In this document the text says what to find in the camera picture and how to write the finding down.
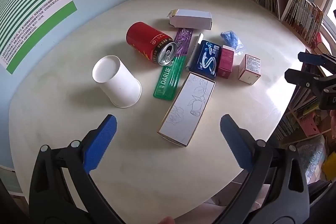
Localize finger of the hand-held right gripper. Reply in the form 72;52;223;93
285;69;336;94
298;51;336;75

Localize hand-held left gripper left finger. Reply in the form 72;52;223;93
28;114;124;224

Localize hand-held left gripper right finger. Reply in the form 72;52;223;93
213;114;310;224

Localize dark red small box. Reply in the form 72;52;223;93
217;46;235;80

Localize green and purple toothpaste box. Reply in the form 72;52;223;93
153;28;195;102

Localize blue gum packet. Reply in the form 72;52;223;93
194;40;223;78

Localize white cardboard box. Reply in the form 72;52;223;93
167;9;213;30

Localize thick red book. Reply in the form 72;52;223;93
314;31;332;53

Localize pink plastic basket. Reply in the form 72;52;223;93
302;112;327;136

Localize row of colourful books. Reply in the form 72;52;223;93
283;0;324;43

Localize wooden floor bookshelf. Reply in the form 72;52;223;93
273;77;336;146

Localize slanted books beside basket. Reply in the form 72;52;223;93
276;112;302;141

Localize small white pink box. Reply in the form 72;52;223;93
238;54;261;85

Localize grey swirl printed blanket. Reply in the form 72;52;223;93
295;135;328;184

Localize white paper cup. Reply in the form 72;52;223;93
92;55;142;109

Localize long flower drawing box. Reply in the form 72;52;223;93
157;72;216;147

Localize yellow cloth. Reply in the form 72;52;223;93
322;152;336;181

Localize crumpled blue plastic glove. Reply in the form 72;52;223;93
220;30;245;56

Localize white marker pen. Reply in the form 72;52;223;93
185;33;205;72

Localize red drink can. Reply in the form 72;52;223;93
126;21;178;66

